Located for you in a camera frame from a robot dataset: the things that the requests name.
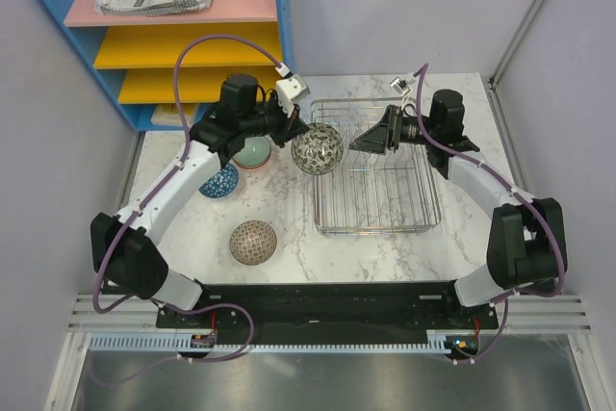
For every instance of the celadon green bowl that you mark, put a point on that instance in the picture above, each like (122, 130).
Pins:
(255, 151)

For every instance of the white slotted cable duct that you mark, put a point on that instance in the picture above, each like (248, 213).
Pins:
(192, 343)

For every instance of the black white floral bowl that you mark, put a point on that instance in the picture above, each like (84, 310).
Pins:
(319, 150)

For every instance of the blue triangle pattern bowl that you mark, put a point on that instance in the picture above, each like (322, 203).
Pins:
(221, 184)

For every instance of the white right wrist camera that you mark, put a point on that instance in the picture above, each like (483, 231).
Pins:
(401, 86)

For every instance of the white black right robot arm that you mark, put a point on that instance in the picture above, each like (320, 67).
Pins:
(526, 248)

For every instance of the blue pink yellow shelf unit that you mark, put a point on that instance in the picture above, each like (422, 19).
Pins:
(140, 62)

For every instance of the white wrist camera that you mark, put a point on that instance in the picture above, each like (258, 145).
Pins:
(291, 89)
(401, 86)

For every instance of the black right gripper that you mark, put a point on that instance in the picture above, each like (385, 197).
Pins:
(384, 136)

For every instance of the yellow white book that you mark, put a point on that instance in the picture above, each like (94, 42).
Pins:
(167, 114)

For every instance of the chrome wire dish rack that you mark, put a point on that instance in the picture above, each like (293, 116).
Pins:
(372, 194)

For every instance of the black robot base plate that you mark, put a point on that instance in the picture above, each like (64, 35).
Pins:
(334, 313)

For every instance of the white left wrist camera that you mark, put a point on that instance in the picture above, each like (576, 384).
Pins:
(291, 89)

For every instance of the pink bowl under green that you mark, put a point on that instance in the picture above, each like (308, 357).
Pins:
(250, 168)

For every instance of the aluminium frame rail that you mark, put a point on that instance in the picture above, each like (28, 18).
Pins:
(133, 315)

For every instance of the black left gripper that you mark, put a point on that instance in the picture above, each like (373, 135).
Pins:
(291, 125)

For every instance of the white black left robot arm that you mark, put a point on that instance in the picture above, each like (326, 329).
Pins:
(125, 245)

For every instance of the brown lattice pattern bowl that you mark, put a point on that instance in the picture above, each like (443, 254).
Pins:
(253, 242)

